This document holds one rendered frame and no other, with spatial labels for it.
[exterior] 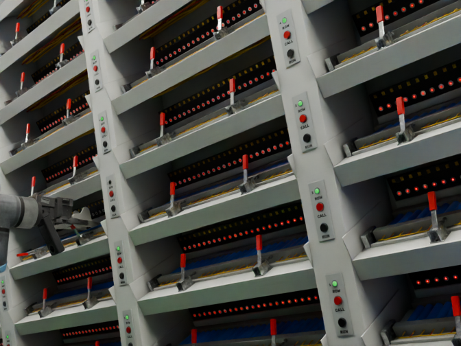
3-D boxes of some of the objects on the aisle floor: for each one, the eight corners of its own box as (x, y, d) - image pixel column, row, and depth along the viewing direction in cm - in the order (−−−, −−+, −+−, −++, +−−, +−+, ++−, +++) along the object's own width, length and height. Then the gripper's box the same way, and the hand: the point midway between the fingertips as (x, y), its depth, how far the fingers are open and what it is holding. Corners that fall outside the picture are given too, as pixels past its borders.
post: (153, 430, 164) (77, -148, 198) (132, 429, 171) (62, -131, 204) (208, 411, 179) (129, -124, 212) (186, 411, 185) (113, -109, 218)
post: (386, 439, 118) (236, -319, 151) (344, 436, 124) (209, -291, 157) (435, 412, 132) (289, -275, 166) (396, 412, 139) (262, -249, 172)
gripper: (42, 192, 181) (104, 201, 196) (23, 200, 189) (85, 209, 203) (41, 222, 179) (104, 228, 194) (22, 228, 186) (85, 235, 201)
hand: (91, 226), depth 197 cm, fingers open, 3 cm apart
